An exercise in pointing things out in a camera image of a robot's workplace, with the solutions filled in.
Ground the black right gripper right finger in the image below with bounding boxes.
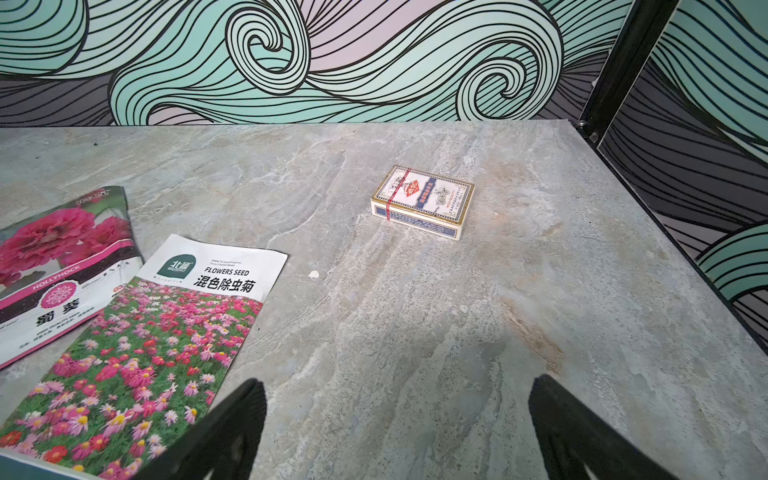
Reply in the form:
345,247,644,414
528,374,674,479

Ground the hollyhock seed packet pink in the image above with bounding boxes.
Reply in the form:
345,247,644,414
1,186,143,367

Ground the black corner frame post right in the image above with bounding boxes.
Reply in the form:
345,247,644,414
576,0,679,147

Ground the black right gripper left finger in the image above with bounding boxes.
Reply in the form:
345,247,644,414
135,378,267,480

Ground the mixed daisy flower seed packet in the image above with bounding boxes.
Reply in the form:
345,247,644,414
1,235,287,479

